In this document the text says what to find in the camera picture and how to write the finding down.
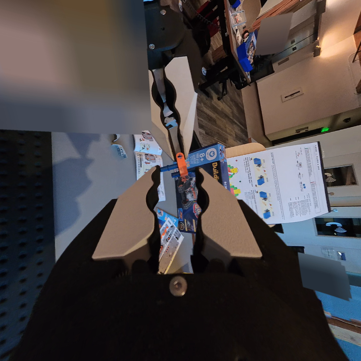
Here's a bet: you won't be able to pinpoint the open white instruction booklet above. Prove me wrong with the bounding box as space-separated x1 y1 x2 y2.
133 130 167 202

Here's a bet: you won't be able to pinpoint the blue storage bins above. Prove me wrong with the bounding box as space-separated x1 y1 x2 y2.
236 31 258 72

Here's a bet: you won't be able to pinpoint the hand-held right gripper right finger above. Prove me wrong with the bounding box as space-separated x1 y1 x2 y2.
191 167 263 273

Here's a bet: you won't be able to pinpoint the blue booklet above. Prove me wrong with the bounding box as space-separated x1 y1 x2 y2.
155 207 181 234

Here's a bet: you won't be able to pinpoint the sticker sheet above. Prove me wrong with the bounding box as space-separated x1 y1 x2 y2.
158 218 184 272

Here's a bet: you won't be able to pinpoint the orange toy connector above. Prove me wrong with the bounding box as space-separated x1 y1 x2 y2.
175 152 188 176

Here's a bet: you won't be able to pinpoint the printed instruction sheet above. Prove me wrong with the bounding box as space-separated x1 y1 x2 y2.
226 141 330 225

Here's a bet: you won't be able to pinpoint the grey desk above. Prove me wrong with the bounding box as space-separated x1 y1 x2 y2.
51 131 198 274

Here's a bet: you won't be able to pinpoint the long background workbench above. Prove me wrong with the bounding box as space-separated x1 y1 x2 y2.
224 0 254 85

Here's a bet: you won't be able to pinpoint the blue robot kit box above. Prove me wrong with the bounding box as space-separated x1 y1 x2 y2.
175 142 230 233

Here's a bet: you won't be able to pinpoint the white wall sign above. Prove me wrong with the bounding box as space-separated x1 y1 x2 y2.
281 87 303 102

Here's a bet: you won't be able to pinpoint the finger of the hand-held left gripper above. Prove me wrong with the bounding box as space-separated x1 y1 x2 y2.
149 69 178 162
163 56 198 155

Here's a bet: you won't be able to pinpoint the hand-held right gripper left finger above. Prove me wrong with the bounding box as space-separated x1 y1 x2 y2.
92 166 165 273

